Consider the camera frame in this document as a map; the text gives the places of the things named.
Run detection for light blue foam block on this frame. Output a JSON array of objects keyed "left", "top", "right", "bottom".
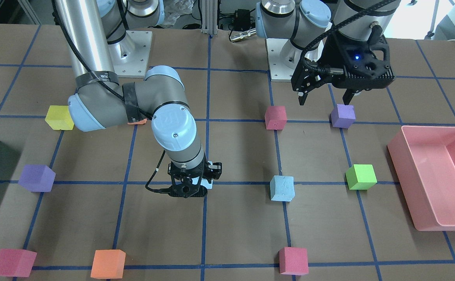
[
  {"left": 270, "top": 175, "right": 295, "bottom": 202},
  {"left": 201, "top": 168, "right": 213, "bottom": 190}
]

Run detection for pink plastic tray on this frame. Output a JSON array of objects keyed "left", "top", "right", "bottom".
[{"left": 388, "top": 126, "right": 455, "bottom": 231}]

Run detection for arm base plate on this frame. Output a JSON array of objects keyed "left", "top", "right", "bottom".
[
  {"left": 108, "top": 30, "right": 153, "bottom": 78},
  {"left": 266, "top": 38, "right": 301, "bottom": 82}
]

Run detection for orange foam block near arm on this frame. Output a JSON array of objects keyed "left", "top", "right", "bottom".
[{"left": 126, "top": 119, "right": 148, "bottom": 126}]

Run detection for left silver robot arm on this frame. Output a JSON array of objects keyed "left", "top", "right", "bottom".
[{"left": 256, "top": 0, "right": 400, "bottom": 105}]

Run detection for pink foam block far corner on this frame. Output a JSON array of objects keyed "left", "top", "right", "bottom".
[{"left": 279, "top": 247, "right": 309, "bottom": 276}]

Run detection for orange foam block far side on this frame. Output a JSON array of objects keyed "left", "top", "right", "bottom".
[{"left": 90, "top": 249, "right": 126, "bottom": 279}]

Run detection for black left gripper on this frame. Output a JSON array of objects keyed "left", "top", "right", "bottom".
[{"left": 291, "top": 32, "right": 395, "bottom": 106}]

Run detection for yellow foam block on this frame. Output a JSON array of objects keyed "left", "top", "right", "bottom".
[{"left": 45, "top": 105, "right": 74, "bottom": 130}]

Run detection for pink foam block near tray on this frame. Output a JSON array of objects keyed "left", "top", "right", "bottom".
[{"left": 0, "top": 249, "right": 37, "bottom": 277}]

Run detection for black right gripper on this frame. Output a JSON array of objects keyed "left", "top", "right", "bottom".
[{"left": 167, "top": 161, "right": 222, "bottom": 199}]

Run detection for green foam block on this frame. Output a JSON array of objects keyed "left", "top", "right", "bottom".
[{"left": 345, "top": 164, "right": 377, "bottom": 190}]

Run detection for pink foam block centre row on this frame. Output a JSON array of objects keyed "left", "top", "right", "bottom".
[{"left": 264, "top": 106, "right": 288, "bottom": 130}]

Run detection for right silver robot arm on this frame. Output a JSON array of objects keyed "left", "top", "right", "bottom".
[{"left": 51, "top": 0, "right": 222, "bottom": 198}]

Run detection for purple foam block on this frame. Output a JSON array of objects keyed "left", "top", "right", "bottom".
[
  {"left": 330, "top": 104, "right": 356, "bottom": 129},
  {"left": 18, "top": 164, "right": 56, "bottom": 192}
]

